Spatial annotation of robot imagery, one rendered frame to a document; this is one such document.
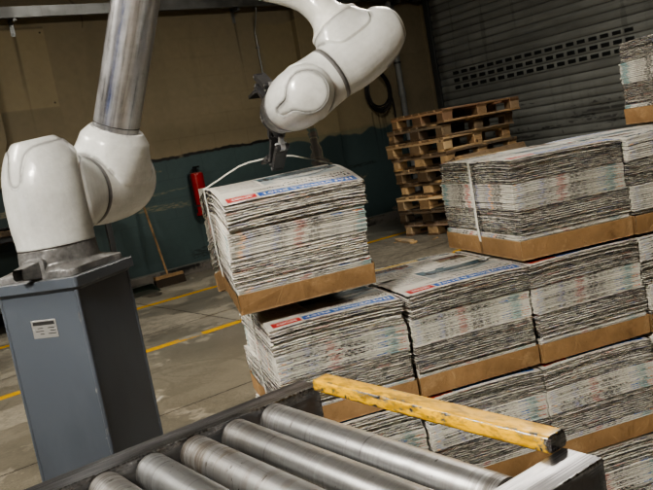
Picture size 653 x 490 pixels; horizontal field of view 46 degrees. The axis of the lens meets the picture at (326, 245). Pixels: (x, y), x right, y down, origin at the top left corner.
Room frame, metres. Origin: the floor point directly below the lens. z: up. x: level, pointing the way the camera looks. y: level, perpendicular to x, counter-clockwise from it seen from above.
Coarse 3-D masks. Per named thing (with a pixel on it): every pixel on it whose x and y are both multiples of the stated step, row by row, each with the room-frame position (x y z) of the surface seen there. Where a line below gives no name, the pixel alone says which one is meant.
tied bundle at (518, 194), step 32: (480, 160) 1.82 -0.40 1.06; (512, 160) 1.64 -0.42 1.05; (544, 160) 1.65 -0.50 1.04; (576, 160) 1.67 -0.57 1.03; (608, 160) 1.69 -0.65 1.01; (448, 192) 1.95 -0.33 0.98; (480, 192) 1.78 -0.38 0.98; (512, 192) 1.64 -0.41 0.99; (544, 192) 1.66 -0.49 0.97; (576, 192) 1.68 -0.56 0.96; (608, 192) 1.69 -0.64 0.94; (448, 224) 1.98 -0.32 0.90; (480, 224) 1.81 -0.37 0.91; (512, 224) 1.66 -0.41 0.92; (544, 224) 1.65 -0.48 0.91; (576, 224) 1.67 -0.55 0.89; (544, 256) 1.67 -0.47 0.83
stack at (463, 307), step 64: (448, 256) 1.90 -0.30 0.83; (576, 256) 1.65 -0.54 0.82; (640, 256) 1.71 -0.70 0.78; (256, 320) 1.59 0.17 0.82; (320, 320) 1.49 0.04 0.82; (384, 320) 1.52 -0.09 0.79; (448, 320) 1.57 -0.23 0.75; (512, 320) 1.60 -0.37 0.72; (576, 320) 1.65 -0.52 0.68; (384, 384) 1.52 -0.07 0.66; (512, 384) 1.59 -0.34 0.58; (576, 384) 1.63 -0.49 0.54; (640, 384) 1.68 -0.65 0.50; (448, 448) 1.55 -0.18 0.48; (512, 448) 1.59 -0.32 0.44; (640, 448) 1.68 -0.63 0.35
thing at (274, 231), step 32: (224, 192) 1.52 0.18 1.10; (256, 192) 1.48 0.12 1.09; (288, 192) 1.46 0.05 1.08; (320, 192) 1.48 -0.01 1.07; (352, 192) 1.50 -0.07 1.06; (224, 224) 1.46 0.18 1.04; (256, 224) 1.45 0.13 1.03; (288, 224) 1.48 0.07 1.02; (320, 224) 1.50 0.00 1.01; (352, 224) 1.52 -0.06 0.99; (224, 256) 1.51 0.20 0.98; (256, 256) 1.47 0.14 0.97; (288, 256) 1.49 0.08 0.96; (320, 256) 1.51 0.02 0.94; (352, 256) 1.53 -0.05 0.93; (256, 288) 1.48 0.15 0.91
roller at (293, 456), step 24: (240, 432) 1.01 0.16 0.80; (264, 432) 0.98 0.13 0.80; (264, 456) 0.94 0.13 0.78; (288, 456) 0.91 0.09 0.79; (312, 456) 0.88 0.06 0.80; (336, 456) 0.86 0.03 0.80; (312, 480) 0.86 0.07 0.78; (336, 480) 0.82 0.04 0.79; (360, 480) 0.79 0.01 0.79; (384, 480) 0.77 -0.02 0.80; (408, 480) 0.77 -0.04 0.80
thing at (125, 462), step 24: (312, 384) 1.15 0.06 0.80; (240, 408) 1.09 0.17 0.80; (264, 408) 1.09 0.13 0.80; (312, 408) 1.13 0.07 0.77; (192, 432) 1.03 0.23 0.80; (216, 432) 1.04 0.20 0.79; (120, 456) 0.99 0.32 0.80; (144, 456) 0.98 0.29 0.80; (168, 456) 1.00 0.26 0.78; (48, 480) 0.95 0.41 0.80; (72, 480) 0.93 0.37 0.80
